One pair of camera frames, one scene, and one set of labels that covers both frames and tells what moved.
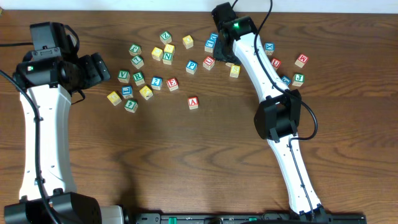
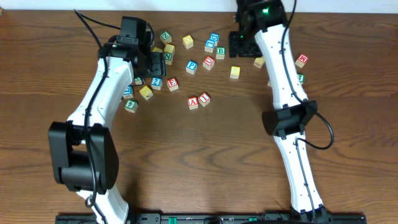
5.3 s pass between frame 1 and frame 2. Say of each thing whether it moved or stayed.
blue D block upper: stayed
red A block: stayed
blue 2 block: stayed
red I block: moved
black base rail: stayed
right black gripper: moved
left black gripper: moved
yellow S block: stayed
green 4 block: stayed
